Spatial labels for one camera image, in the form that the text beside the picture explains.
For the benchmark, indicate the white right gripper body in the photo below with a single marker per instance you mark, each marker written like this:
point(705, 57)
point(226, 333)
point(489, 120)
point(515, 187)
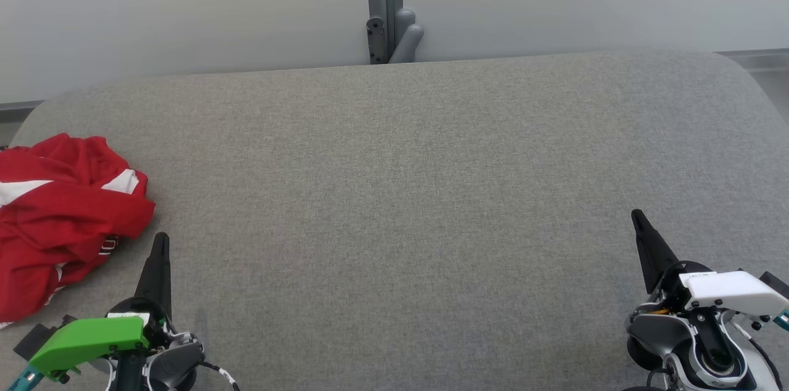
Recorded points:
point(727, 289)

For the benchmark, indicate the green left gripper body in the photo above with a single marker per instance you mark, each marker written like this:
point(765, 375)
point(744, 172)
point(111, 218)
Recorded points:
point(86, 338)

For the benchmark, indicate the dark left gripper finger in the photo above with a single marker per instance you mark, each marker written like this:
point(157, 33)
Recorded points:
point(157, 274)

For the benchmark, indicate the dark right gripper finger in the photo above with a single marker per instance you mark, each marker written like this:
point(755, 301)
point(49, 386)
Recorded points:
point(652, 252)

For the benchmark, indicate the red white basketball jersey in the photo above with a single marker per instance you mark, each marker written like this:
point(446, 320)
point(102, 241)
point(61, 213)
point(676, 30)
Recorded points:
point(55, 212)

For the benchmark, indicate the grey fabric sofa cushion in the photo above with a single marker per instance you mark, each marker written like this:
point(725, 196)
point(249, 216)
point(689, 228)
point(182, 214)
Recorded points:
point(394, 206)

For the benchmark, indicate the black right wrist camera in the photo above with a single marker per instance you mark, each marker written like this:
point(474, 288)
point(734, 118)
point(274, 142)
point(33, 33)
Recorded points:
point(776, 285)

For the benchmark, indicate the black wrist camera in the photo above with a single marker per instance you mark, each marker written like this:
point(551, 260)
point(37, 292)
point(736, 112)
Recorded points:
point(776, 285)
point(36, 340)

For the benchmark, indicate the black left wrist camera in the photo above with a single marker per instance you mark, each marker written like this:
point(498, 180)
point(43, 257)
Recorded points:
point(36, 340)

